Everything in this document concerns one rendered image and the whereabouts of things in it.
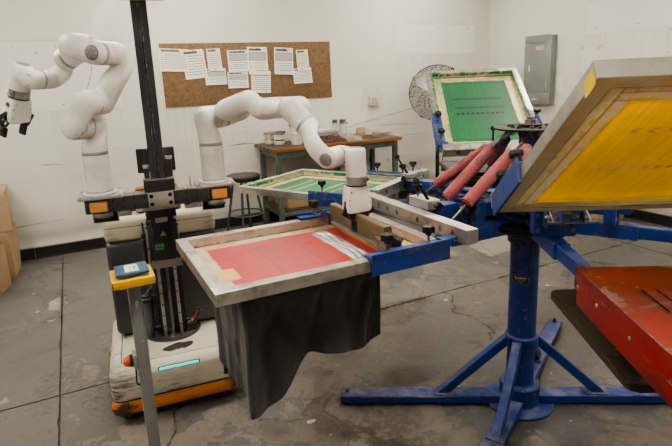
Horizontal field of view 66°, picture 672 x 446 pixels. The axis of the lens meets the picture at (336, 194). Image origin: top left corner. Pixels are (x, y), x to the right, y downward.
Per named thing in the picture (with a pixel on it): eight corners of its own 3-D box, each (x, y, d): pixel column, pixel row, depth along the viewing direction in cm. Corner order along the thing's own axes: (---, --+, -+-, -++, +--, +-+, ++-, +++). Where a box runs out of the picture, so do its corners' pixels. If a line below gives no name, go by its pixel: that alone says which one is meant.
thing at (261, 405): (257, 420, 160) (247, 291, 151) (254, 413, 163) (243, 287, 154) (385, 377, 180) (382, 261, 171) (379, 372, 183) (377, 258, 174)
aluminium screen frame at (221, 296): (216, 308, 140) (214, 294, 140) (176, 249, 192) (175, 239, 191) (449, 254, 175) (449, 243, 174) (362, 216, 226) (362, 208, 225)
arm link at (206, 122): (192, 146, 214) (188, 106, 210) (214, 142, 225) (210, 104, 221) (210, 146, 209) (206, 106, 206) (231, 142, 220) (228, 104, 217)
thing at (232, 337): (251, 424, 160) (239, 293, 150) (214, 357, 199) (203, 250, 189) (260, 421, 161) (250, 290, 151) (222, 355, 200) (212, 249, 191)
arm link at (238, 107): (253, 80, 191) (282, 79, 207) (184, 111, 210) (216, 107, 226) (265, 117, 191) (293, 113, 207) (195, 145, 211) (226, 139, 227)
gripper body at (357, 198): (363, 178, 192) (364, 207, 195) (339, 181, 188) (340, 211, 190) (374, 181, 186) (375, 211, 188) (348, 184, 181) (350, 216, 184)
